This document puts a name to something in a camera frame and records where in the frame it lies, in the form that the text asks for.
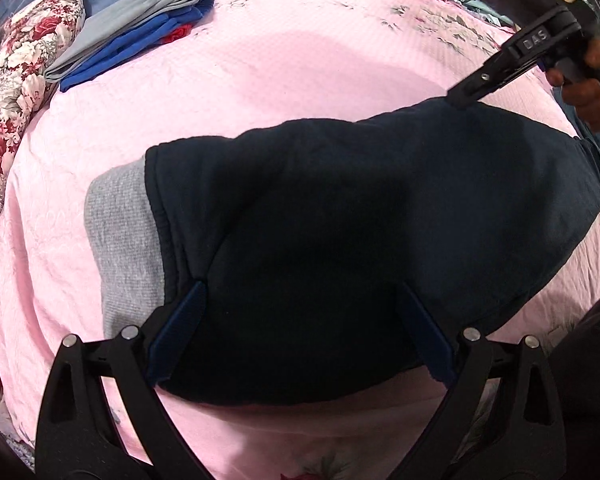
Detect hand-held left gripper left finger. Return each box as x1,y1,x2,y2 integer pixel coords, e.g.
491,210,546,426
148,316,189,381
34,280,216,480

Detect person's dark clothing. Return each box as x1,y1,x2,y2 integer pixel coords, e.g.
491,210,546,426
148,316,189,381
550,290,600,480

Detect red floral quilt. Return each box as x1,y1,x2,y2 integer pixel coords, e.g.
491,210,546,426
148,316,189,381
0,0,86,466

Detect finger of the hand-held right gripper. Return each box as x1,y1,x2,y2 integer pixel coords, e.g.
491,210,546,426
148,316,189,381
445,46,533,111

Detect pink bed sheet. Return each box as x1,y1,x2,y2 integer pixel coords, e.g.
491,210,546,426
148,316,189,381
0,0,600,480

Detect blue folded garment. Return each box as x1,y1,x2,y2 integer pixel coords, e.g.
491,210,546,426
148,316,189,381
60,0,216,93

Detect person's right hand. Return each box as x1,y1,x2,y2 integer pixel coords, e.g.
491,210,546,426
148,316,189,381
545,37,600,133

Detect navy pants with grey waistband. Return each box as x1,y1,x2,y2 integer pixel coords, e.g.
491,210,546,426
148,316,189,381
83,97,600,406

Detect grey folded garment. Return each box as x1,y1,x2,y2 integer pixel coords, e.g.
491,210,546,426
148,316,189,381
44,0,203,82

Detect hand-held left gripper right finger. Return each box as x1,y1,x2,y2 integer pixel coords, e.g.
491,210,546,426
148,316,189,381
390,280,568,480

